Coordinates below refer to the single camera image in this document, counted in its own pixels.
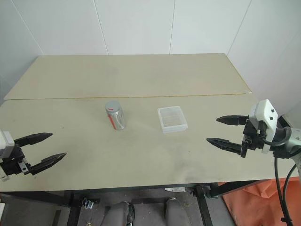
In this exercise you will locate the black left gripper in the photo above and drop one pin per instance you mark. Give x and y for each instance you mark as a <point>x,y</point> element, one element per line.
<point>13,162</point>

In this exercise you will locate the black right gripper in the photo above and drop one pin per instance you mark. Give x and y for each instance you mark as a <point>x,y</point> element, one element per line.
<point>252,139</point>

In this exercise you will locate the silver can top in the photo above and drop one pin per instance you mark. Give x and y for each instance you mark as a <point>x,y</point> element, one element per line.
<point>112,106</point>

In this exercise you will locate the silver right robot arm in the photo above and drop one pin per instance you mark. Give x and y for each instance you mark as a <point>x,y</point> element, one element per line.
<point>295,143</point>

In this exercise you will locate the clear plastic container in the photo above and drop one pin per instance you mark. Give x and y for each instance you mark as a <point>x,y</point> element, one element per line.
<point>172,119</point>

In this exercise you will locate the orange cloth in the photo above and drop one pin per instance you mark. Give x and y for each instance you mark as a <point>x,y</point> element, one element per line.
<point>256,202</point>

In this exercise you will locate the dark grey rounded shape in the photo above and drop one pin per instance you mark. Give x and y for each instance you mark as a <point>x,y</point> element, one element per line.
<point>121,214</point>
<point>176,212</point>

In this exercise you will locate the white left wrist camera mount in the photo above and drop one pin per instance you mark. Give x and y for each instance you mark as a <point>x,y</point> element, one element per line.
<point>6,144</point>

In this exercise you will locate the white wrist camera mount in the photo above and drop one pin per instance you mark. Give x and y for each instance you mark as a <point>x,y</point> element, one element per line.
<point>6,144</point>
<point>265,115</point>

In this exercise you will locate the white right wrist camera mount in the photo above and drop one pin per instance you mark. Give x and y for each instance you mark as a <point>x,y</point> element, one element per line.
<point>265,115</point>

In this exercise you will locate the black metal table frame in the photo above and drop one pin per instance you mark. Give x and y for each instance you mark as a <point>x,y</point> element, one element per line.
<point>73,207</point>

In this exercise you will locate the small silver metal bracket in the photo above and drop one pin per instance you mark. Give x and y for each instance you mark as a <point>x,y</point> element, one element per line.
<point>88,203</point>

